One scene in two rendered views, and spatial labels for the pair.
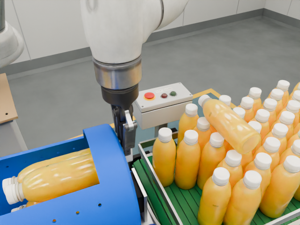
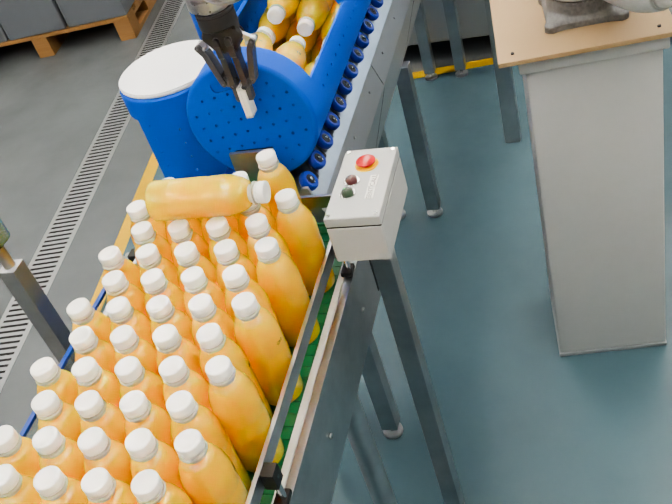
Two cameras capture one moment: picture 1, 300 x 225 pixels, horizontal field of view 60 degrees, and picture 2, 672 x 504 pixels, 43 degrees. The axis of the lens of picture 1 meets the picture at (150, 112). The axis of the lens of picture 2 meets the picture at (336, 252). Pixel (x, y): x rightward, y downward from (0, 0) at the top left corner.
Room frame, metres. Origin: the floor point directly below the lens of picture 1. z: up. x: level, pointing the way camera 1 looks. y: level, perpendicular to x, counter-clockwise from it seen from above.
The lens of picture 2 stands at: (1.62, -0.96, 1.96)
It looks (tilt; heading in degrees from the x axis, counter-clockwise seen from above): 39 degrees down; 136
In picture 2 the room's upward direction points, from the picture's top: 19 degrees counter-clockwise
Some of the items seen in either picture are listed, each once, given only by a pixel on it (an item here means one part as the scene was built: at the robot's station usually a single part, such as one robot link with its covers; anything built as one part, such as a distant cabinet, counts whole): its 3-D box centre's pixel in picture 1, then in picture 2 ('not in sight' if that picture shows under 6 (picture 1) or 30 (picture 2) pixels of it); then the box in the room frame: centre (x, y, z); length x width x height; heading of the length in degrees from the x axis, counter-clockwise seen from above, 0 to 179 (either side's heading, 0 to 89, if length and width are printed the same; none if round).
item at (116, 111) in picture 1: (125, 127); (226, 61); (0.43, 0.06, 1.25); 0.04 x 0.01 x 0.11; 112
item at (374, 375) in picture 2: not in sight; (369, 359); (0.47, 0.12, 0.31); 0.06 x 0.06 x 0.63; 22
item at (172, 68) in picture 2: not in sight; (169, 68); (-0.09, 0.30, 1.03); 0.28 x 0.28 x 0.01
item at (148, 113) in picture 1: (161, 105); (367, 202); (0.78, -0.04, 1.05); 0.20 x 0.10 x 0.10; 112
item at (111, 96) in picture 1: (121, 98); (220, 28); (0.44, 0.06, 1.32); 0.08 x 0.07 x 0.09; 22
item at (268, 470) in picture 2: not in sight; (275, 485); (0.91, -0.55, 0.94); 0.03 x 0.02 x 0.08; 112
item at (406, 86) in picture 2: not in sight; (419, 144); (0.09, 1.03, 0.31); 0.06 x 0.06 x 0.63; 22
